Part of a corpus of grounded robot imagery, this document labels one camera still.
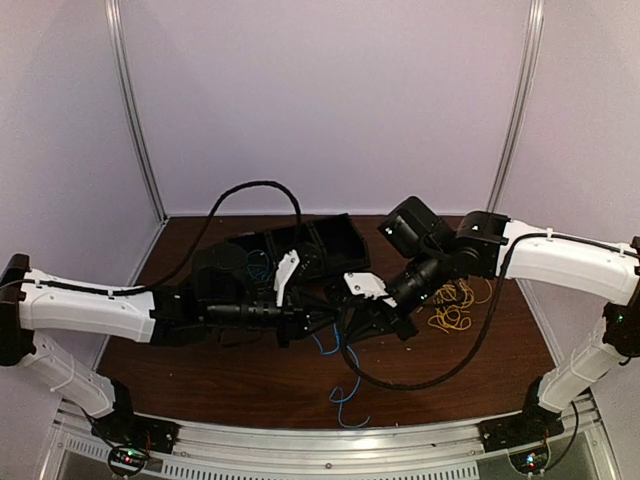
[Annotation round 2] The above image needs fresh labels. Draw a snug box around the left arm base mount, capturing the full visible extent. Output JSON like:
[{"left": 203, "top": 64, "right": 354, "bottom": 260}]
[{"left": 87, "top": 416, "right": 180, "bottom": 478}]

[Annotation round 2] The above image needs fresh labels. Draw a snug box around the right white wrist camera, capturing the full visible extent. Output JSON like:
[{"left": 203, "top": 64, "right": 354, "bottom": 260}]
[{"left": 343, "top": 272, "right": 397, "bottom": 308}]

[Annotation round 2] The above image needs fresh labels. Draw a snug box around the yellow cable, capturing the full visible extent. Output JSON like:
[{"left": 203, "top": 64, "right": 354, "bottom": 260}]
[{"left": 426, "top": 279, "right": 494, "bottom": 335}]

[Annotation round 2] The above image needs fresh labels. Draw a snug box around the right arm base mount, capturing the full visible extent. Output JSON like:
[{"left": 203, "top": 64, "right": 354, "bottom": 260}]
[{"left": 478, "top": 414, "right": 564, "bottom": 476}]

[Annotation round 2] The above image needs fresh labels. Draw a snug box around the aluminium frame post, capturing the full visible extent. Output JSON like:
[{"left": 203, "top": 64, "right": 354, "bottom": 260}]
[
  {"left": 486, "top": 0, "right": 545, "bottom": 212},
  {"left": 104, "top": 0, "right": 168, "bottom": 223}
]

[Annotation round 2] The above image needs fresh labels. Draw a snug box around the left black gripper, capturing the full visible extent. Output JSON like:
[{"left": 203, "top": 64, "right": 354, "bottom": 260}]
[{"left": 204, "top": 287, "right": 344, "bottom": 348}]

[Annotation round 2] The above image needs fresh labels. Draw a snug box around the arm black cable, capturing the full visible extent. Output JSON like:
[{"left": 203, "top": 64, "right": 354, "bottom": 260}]
[
  {"left": 114, "top": 179, "right": 304, "bottom": 301},
  {"left": 339, "top": 249, "right": 516, "bottom": 392}
]

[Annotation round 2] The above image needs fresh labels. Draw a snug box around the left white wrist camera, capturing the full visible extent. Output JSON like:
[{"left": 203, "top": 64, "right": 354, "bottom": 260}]
[{"left": 274, "top": 249, "right": 300, "bottom": 307}]

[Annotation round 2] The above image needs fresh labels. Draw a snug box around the right aluminium frame post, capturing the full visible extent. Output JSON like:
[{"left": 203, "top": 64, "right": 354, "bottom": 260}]
[{"left": 486, "top": 0, "right": 545, "bottom": 212}]

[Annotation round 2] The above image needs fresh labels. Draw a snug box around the left aluminium frame post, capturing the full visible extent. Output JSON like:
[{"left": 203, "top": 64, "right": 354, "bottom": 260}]
[{"left": 104, "top": 0, "right": 168, "bottom": 223}]

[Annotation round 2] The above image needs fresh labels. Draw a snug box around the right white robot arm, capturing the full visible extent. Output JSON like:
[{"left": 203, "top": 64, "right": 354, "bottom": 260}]
[{"left": 337, "top": 196, "right": 639, "bottom": 442}]

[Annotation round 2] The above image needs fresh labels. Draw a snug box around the aluminium front rail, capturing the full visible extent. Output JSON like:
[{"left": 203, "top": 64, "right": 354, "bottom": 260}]
[{"left": 36, "top": 395, "right": 621, "bottom": 479}]

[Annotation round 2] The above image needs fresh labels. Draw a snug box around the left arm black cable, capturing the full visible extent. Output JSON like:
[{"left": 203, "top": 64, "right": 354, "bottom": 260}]
[{"left": 114, "top": 179, "right": 304, "bottom": 301}]

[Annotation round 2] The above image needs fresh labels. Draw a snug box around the black three-compartment bin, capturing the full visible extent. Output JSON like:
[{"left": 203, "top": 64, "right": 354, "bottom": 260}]
[{"left": 225, "top": 214, "right": 371, "bottom": 291}]

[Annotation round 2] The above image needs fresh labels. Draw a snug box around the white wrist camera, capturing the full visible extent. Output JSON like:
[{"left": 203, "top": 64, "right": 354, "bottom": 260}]
[
  {"left": 343, "top": 272, "right": 397, "bottom": 308},
  {"left": 274, "top": 249, "right": 300, "bottom": 307}
]

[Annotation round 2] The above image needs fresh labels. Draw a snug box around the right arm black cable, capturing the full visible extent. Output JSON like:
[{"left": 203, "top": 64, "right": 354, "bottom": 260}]
[{"left": 339, "top": 249, "right": 516, "bottom": 392}]

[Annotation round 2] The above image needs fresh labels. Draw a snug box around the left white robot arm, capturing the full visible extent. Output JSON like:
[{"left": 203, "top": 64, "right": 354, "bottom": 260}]
[{"left": 1, "top": 243, "right": 338, "bottom": 444}]

